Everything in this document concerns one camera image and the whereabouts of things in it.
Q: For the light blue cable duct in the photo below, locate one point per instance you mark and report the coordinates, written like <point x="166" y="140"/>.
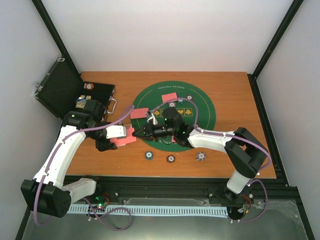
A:
<point x="153" y="211"/>

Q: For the brown 100 chip stack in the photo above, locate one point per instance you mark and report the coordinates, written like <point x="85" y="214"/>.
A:
<point x="170" y="158"/>

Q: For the white blue 10 chip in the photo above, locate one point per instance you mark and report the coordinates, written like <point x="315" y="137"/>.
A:
<point x="172" y="104"/>

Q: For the purple white chip stack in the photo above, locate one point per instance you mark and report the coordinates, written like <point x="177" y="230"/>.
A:
<point x="200" y="156"/>

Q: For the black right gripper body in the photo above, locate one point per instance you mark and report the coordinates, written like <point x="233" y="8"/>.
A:
<point x="154" y="134"/>

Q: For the brown chips in case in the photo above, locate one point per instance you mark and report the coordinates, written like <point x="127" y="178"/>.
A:
<point x="88" y="86"/>

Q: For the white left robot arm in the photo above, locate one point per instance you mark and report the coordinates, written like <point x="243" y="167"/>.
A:
<point x="46" y="192"/>

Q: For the red playing card deck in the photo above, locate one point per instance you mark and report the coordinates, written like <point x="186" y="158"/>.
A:
<point x="119" y="142"/>

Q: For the red card seat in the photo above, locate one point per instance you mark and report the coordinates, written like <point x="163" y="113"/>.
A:
<point x="169" y="97"/>
<point x="139" y="113"/>

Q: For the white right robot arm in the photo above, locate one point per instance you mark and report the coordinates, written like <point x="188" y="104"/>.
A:
<point x="245" y="152"/>

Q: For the black aluminium frame rail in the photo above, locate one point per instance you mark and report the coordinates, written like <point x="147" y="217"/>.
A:
<point x="214" y="190"/>

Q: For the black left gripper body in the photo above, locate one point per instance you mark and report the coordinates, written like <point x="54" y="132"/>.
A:
<point x="100" y="145"/>

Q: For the blue chips in case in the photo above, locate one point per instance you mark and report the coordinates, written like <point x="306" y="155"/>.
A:
<point x="81" y="101"/>

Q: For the silver case handle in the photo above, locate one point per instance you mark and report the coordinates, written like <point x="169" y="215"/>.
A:
<point x="114" y="101"/>

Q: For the blue 50 chip stack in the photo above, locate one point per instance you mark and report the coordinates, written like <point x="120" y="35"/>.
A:
<point x="149" y="155"/>

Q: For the face up community card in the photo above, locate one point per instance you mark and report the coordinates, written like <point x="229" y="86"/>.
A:
<point x="129" y="137"/>

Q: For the black poker chip case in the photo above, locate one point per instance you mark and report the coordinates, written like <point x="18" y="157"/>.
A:
<point x="62" y="86"/>

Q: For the yellow playing card box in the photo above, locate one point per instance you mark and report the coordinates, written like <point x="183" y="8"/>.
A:
<point x="128" y="126"/>

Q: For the round green poker mat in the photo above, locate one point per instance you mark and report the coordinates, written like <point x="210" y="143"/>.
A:
<point x="151" y="97"/>

